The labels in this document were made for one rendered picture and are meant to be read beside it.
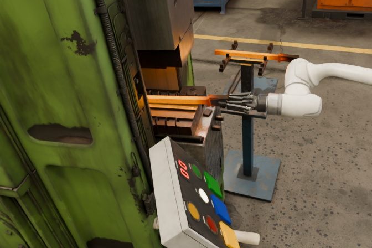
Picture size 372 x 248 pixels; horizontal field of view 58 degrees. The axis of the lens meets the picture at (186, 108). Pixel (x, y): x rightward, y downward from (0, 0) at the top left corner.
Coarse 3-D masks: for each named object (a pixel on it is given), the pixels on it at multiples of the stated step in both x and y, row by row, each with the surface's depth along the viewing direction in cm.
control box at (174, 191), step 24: (168, 144) 101; (168, 168) 94; (192, 168) 104; (168, 192) 88; (192, 192) 92; (168, 216) 83; (192, 216) 82; (216, 216) 97; (168, 240) 78; (192, 240) 80; (216, 240) 86
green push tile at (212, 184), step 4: (204, 172) 111; (208, 176) 111; (208, 180) 108; (212, 180) 111; (208, 184) 107; (212, 184) 109; (216, 184) 113; (212, 188) 106; (216, 188) 110; (216, 192) 108; (220, 192) 111; (220, 196) 109
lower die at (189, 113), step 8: (200, 104) 156; (152, 112) 151; (160, 112) 150; (168, 112) 149; (176, 112) 149; (184, 112) 148; (192, 112) 147; (200, 112) 157; (160, 120) 147; (184, 120) 145; (192, 120) 144; (160, 128) 146; (168, 128) 145; (184, 128) 142; (192, 128) 144
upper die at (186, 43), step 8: (192, 24) 134; (192, 32) 134; (184, 40) 125; (192, 40) 135; (176, 48) 119; (184, 48) 125; (144, 56) 125; (152, 56) 124; (160, 56) 123; (168, 56) 122; (176, 56) 122; (184, 56) 126; (144, 64) 127; (152, 64) 126; (160, 64) 125; (168, 64) 124; (176, 64) 124
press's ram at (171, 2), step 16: (128, 0) 107; (144, 0) 106; (160, 0) 105; (176, 0) 113; (192, 0) 132; (144, 16) 109; (160, 16) 108; (176, 16) 113; (192, 16) 133; (144, 32) 113; (160, 32) 112; (176, 32) 114; (144, 48) 117; (160, 48) 115
